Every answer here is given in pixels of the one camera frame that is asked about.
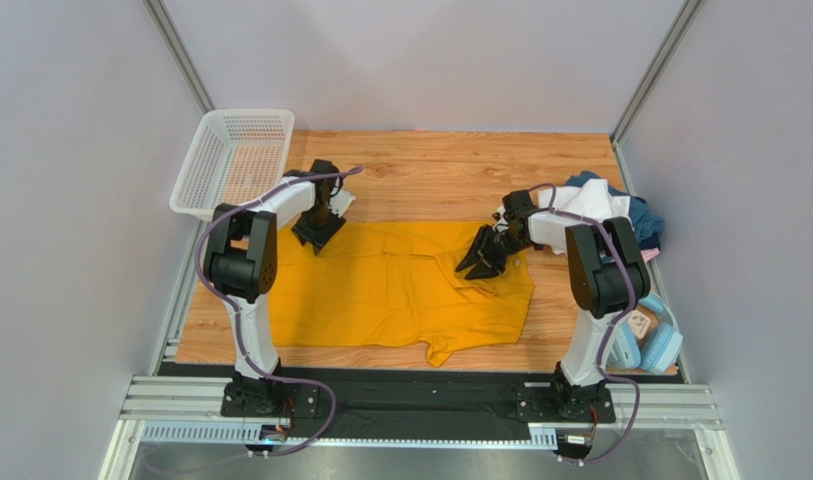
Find blue t-shirt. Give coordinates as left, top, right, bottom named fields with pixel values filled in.
left=564, top=170, right=666, bottom=253

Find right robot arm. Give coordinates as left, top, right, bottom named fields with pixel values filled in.
left=456, top=190, right=651, bottom=403

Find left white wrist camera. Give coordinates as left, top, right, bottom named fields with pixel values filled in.
left=329, top=188, right=356, bottom=217

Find purple cable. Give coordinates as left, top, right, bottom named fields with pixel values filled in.
left=525, top=182, right=642, bottom=466
left=192, top=166, right=365, bottom=458

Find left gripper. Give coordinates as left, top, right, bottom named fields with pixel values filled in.
left=290, top=203, right=346, bottom=254

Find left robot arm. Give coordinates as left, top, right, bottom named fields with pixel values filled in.
left=197, top=159, right=352, bottom=409

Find pink garment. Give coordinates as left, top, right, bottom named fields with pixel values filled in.
left=641, top=248, right=660, bottom=263

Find pink item inside headphones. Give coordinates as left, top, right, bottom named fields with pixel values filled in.
left=627, top=310, right=652, bottom=341

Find white t-shirt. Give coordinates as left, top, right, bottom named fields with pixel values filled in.
left=528, top=179, right=631, bottom=254

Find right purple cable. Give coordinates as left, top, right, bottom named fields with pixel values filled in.
left=525, top=182, right=642, bottom=466

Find white plastic basket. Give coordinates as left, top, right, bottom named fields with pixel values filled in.
left=169, top=108, right=295, bottom=222

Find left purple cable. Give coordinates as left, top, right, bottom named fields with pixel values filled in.
left=192, top=166, right=365, bottom=458

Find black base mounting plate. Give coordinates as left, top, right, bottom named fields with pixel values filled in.
left=220, top=365, right=684, bottom=442

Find yellow t-shirt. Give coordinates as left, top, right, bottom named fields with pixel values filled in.
left=268, top=221, right=534, bottom=367

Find light blue headphones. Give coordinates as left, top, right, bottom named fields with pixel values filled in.
left=607, top=292, right=683, bottom=375

